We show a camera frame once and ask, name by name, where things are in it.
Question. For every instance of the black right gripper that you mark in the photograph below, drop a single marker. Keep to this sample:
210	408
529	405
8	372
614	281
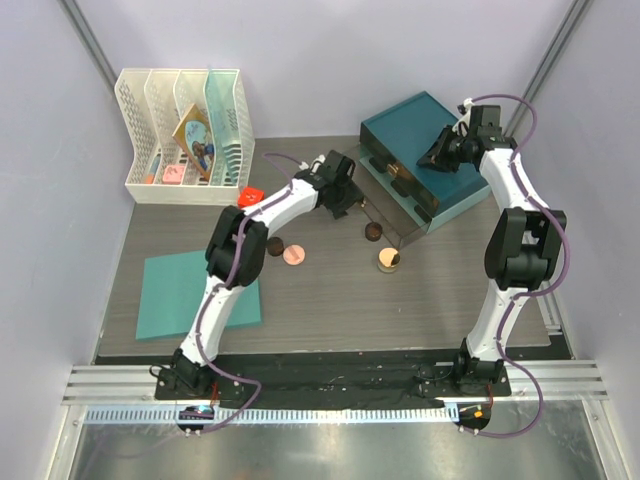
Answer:
434	158

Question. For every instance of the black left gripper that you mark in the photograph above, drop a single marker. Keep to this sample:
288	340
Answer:
350	197

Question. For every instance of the clear smoked drawer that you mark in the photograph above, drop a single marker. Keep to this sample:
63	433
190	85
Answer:
386	151
401	224

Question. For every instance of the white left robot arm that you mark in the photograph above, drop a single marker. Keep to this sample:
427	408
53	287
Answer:
235	258

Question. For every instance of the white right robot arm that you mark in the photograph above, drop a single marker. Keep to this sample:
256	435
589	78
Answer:
525	245

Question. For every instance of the dark amber round jar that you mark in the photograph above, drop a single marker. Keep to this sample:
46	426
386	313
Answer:
373	231

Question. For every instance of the pink round compact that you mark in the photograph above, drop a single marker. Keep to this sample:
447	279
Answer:
294	255

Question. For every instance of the red cube block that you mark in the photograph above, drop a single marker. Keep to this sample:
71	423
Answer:
250	196

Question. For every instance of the white mesh file organizer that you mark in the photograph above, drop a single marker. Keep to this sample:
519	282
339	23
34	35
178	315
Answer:
152	102

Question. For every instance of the illustrated picture book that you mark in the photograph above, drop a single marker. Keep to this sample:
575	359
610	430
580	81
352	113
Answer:
193	134

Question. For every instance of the pink square eraser box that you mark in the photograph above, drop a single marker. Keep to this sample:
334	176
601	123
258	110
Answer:
173	174

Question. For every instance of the orange blue marker pen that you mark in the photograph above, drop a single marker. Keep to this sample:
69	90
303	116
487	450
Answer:
152	170

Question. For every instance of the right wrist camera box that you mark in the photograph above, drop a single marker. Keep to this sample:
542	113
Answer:
485	121

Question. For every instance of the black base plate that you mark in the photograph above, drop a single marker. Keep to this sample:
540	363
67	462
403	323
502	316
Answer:
287	378

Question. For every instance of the aluminium front rail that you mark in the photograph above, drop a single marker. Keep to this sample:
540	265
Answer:
127	394

